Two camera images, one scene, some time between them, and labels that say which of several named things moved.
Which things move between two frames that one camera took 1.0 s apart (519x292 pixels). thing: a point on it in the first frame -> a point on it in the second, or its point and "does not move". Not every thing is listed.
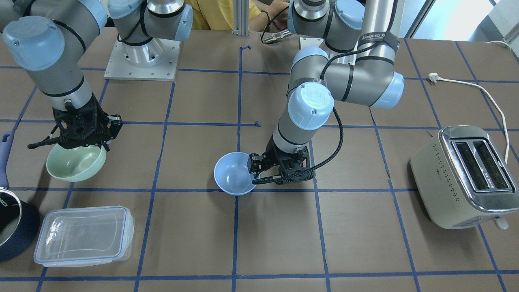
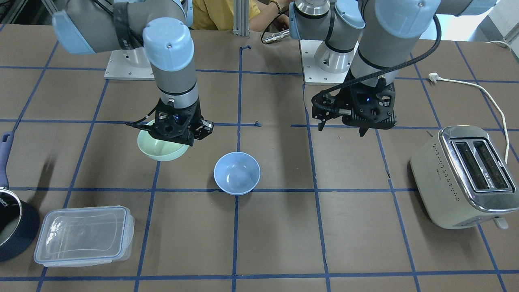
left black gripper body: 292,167 -> 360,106
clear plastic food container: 81,236 does not move
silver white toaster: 464,177 does not move
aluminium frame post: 241,15 does not move
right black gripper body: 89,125 -> 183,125
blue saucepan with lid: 20,220 does not move
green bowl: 76,164 -> 159,149
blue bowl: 232,174 does not move
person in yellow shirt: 218,15 does not move
